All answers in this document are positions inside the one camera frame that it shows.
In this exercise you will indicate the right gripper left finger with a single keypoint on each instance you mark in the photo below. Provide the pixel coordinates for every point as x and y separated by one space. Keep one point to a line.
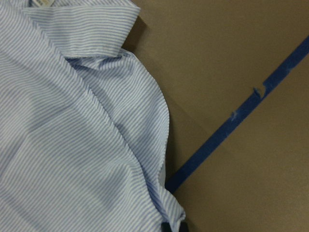
165 227

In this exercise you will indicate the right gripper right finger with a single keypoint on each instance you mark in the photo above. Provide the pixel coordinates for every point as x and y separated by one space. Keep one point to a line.
184 226

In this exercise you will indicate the blue striped button shirt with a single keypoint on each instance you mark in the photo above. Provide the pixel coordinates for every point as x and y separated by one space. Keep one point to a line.
83 125

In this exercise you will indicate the brown paper table cover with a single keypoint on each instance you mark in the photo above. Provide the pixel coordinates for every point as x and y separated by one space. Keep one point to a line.
208 57

